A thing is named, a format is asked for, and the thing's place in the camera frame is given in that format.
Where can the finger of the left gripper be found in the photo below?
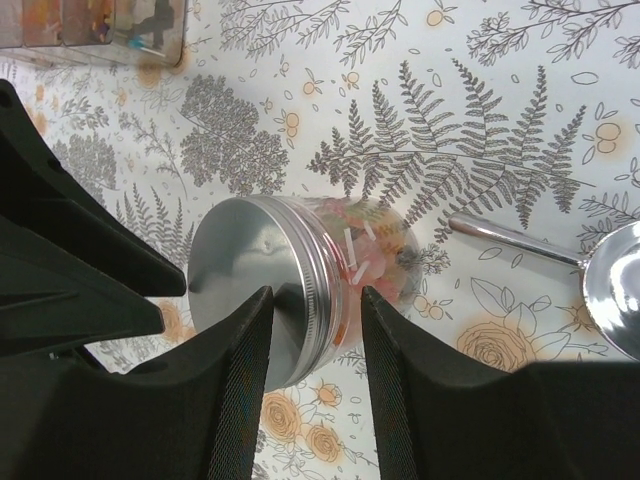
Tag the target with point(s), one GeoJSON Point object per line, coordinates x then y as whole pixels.
{"type": "Point", "coordinates": [71, 274]}

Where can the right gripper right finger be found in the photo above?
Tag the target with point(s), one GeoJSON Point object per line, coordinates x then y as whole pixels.
{"type": "Point", "coordinates": [439, 414]}

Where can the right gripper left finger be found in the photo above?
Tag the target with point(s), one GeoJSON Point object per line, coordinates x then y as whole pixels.
{"type": "Point", "coordinates": [191, 413]}

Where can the round metal jar lid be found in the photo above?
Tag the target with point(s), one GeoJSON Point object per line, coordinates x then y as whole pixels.
{"type": "Point", "coordinates": [243, 244]}

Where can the clear glass jar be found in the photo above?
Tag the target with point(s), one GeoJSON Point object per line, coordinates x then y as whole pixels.
{"type": "Point", "coordinates": [366, 244]}

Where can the clear compartment candy box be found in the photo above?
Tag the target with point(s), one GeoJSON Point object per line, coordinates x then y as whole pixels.
{"type": "Point", "coordinates": [94, 32]}

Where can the floral table mat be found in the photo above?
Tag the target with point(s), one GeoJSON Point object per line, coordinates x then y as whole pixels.
{"type": "Point", "coordinates": [505, 134]}

